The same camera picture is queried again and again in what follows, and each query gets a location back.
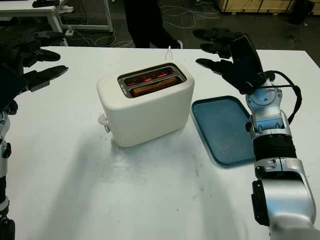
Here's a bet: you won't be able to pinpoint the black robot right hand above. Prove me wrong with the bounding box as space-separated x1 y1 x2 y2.
192 27 265 87

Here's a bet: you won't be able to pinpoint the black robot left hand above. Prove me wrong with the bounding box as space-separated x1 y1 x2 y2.
0 27 69 93

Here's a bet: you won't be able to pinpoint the brown toast slice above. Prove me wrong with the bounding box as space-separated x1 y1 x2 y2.
131 76 179 98

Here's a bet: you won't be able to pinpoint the standing person black trousers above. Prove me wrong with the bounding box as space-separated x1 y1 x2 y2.
123 0 184 50

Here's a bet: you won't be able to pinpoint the white toaster lever knob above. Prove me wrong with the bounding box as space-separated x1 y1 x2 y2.
97 113 111 134

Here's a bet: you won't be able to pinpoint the white two-slot toaster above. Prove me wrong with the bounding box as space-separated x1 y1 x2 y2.
96 61 196 148

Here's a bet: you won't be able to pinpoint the white background table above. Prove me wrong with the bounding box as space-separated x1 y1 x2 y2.
0 0 115 47

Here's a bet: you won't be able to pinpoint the wooden crate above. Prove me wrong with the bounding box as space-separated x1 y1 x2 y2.
217 0 312 13

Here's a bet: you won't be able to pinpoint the black device on table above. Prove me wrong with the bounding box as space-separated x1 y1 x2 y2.
32 0 61 8

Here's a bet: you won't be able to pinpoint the white cloth bundle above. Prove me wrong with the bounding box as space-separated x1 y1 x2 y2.
59 4 75 14

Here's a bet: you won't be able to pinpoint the black bag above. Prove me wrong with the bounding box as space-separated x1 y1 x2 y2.
289 0 316 26

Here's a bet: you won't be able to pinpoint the blue plastic tray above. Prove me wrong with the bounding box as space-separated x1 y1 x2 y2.
191 95 256 168

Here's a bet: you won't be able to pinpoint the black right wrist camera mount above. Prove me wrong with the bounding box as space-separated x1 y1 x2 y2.
226 63 261 95

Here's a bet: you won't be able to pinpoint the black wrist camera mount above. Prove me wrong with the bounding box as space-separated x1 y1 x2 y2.
226 63 261 95
0 63 28 111

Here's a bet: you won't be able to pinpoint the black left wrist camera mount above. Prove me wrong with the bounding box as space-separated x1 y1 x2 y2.
0 63 28 111

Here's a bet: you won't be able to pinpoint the white floor cable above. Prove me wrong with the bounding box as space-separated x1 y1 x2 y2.
159 3 221 30
92 32 136 49

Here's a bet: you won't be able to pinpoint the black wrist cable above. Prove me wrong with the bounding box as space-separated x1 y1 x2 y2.
259 70 304 124

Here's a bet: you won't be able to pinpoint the white toaster power cable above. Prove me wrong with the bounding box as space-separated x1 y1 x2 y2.
164 45 175 62

